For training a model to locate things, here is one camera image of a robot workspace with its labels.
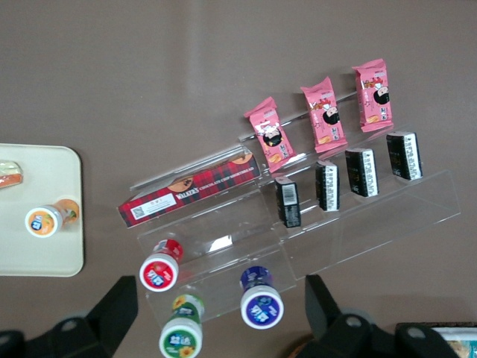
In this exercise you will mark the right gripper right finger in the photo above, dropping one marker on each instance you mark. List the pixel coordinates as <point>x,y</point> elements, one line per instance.
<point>322,313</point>

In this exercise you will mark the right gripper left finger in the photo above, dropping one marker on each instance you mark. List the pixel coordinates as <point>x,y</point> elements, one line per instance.
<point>108,317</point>

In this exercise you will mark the plastic sandwich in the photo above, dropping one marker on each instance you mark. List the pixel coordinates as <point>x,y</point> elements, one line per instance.
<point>11,175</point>

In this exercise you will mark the beige plastic tray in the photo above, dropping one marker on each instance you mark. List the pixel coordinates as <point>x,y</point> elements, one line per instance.
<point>41,253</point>

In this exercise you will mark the white rectangular snack tray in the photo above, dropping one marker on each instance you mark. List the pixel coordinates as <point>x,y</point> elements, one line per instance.
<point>452,332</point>

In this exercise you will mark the blue lid drink bottle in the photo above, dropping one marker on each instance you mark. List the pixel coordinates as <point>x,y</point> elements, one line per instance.
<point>261,306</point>

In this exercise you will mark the red lid drink bottle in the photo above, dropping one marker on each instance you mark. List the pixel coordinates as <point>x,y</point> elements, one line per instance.
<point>159,270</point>

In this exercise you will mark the green lid drink bottle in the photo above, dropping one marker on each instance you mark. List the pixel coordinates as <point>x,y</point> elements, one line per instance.
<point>182,335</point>

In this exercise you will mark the orange lid drink bottle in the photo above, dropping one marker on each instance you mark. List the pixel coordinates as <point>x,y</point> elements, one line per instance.
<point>43,220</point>

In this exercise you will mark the small black white box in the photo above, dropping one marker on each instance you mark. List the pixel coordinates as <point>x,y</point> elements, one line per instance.
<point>361,172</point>
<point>327,185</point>
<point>404,156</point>
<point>287,202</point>

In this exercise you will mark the red tartan cookie box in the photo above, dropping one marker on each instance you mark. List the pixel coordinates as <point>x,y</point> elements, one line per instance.
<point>194,192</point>

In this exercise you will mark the pink cartoon snack packet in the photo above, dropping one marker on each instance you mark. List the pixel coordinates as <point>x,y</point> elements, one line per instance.
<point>372,95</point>
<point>270,135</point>
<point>323,115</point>

